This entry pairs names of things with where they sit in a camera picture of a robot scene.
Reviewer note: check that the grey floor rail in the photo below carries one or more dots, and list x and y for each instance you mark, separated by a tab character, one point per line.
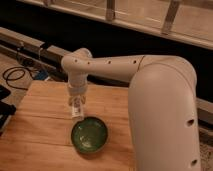
30	47

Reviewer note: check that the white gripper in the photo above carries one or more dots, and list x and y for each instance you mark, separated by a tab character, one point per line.
75	91

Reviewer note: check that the black equipment at left edge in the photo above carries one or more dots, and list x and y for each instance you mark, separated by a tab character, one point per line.
5	109

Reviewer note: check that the white labelled bottle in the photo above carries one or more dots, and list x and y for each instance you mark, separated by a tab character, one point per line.
77	107

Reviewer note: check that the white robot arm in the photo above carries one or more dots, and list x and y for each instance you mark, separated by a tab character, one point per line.
161	105

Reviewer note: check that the green ceramic bowl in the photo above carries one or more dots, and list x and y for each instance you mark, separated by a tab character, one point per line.
89	135

